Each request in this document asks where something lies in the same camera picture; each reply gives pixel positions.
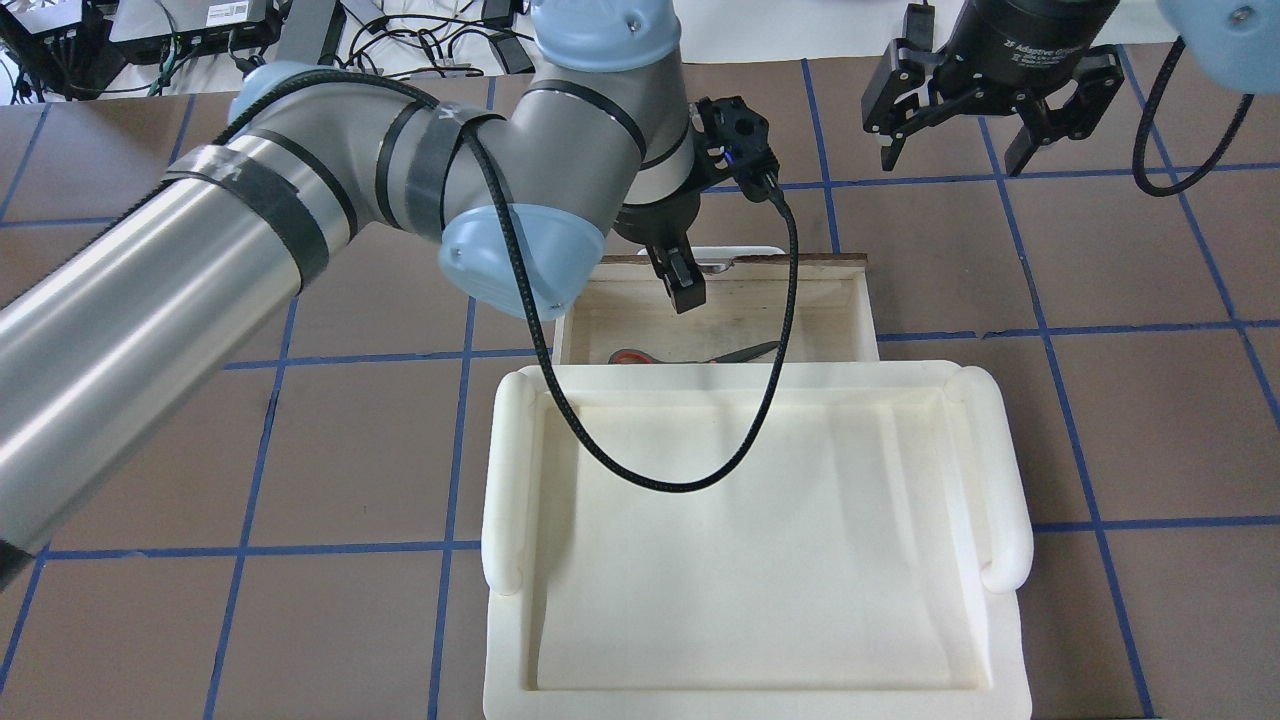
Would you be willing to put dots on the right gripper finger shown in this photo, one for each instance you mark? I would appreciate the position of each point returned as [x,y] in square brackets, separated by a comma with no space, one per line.
[916,87]
[1098,77]

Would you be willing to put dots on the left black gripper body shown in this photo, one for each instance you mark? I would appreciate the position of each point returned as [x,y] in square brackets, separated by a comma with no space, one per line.
[657,217]

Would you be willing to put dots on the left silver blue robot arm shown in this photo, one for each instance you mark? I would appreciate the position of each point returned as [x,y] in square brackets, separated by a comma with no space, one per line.
[104,347]

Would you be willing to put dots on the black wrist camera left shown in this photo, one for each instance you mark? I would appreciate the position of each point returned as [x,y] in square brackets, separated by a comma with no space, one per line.
[731,143]

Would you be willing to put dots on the white plastic tray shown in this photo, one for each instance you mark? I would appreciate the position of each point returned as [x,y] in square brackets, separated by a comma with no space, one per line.
[863,562]

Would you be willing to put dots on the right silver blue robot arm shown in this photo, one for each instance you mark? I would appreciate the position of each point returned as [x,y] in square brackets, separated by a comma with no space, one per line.
[1235,44]

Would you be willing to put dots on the orange grey scissors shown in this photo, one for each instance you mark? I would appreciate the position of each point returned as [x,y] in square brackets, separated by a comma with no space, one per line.
[643,356]

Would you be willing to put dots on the wooden drawer with white handle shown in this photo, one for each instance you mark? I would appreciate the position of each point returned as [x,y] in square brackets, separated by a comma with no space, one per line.
[625,305]

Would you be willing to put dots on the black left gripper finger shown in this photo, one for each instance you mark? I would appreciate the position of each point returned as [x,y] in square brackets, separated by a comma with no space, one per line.
[675,265]

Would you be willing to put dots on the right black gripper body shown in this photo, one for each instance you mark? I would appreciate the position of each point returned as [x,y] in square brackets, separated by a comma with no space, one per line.
[1010,40]

